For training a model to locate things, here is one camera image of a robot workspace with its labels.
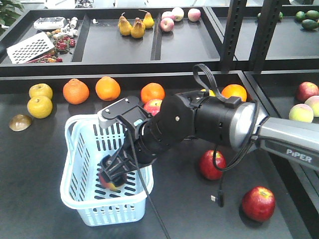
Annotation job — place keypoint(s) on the bumpy orange far left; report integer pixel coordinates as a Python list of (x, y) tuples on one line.
[(75, 91)]

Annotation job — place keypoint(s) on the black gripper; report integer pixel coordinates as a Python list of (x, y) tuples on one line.
[(122, 162)]

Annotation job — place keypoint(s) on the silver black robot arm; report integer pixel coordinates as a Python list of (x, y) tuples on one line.
[(206, 115)]

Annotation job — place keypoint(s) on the white perforated tray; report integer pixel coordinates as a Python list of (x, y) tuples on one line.
[(30, 48)]

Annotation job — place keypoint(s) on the light blue plastic basket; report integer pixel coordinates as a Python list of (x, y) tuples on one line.
[(99, 198)]

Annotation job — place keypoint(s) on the dark red apple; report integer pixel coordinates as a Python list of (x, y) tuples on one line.
[(207, 168), (111, 185)]

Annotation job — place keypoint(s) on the yellow pear upper left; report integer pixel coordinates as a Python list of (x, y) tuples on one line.
[(41, 89)]

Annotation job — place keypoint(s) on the red yellow apple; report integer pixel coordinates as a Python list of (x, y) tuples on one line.
[(153, 106)]

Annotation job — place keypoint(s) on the brown half shell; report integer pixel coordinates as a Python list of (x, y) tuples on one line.
[(20, 122)]

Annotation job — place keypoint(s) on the black wooden produce display stand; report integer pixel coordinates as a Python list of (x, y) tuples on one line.
[(32, 160)]

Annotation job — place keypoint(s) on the yellow pear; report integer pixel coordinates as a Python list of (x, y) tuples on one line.
[(40, 107), (41, 89)]

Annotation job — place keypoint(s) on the yellow pear lower left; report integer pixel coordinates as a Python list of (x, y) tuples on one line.
[(40, 107)]

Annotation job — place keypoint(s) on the orange fruit large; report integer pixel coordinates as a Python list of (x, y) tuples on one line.
[(235, 90)]

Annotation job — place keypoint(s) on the pale peach left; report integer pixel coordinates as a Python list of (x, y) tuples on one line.
[(301, 112)]

